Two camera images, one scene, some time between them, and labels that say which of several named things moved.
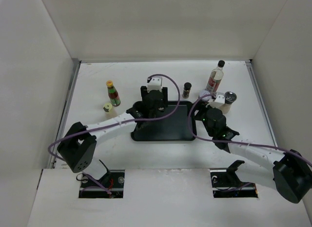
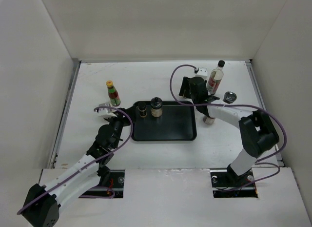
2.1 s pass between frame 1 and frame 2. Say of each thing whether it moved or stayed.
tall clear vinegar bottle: stayed
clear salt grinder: stayed
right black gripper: moved
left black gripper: moved
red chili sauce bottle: stayed
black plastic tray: stayed
